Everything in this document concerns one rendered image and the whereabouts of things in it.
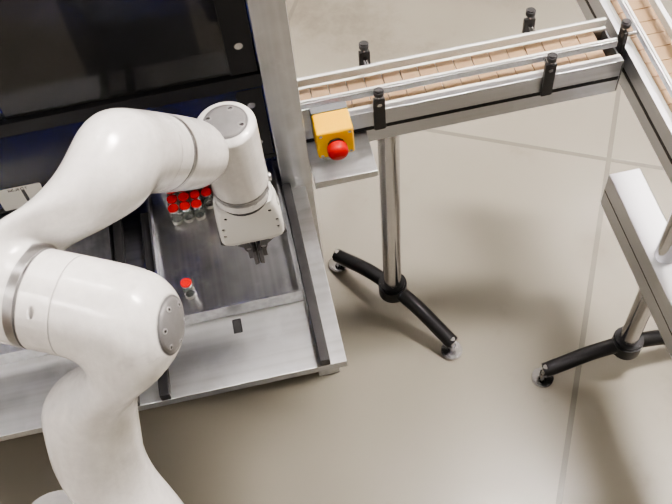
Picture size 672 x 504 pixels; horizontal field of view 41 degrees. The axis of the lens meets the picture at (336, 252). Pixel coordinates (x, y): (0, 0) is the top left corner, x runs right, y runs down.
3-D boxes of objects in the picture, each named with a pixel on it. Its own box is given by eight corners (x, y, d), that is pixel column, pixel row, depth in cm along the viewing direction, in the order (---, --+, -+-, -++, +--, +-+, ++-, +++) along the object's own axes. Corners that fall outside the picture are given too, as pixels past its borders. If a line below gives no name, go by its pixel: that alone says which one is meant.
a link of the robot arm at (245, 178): (197, 198, 131) (258, 209, 129) (178, 139, 120) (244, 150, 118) (216, 153, 135) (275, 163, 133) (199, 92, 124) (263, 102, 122)
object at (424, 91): (305, 160, 190) (297, 110, 177) (292, 106, 199) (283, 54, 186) (618, 96, 194) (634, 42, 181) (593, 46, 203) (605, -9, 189)
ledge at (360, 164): (303, 137, 191) (302, 131, 190) (363, 125, 192) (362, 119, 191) (315, 189, 184) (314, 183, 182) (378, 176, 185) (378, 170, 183)
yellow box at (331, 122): (312, 131, 179) (308, 107, 173) (347, 124, 180) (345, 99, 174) (319, 161, 175) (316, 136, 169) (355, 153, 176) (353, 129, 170)
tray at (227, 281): (147, 185, 185) (143, 175, 182) (273, 160, 186) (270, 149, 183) (164, 329, 166) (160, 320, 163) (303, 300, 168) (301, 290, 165)
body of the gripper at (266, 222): (271, 163, 136) (280, 207, 146) (204, 177, 136) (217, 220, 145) (280, 202, 132) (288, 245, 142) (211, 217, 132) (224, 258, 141)
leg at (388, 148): (374, 283, 262) (362, 104, 198) (404, 277, 263) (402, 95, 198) (381, 310, 257) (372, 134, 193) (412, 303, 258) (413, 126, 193)
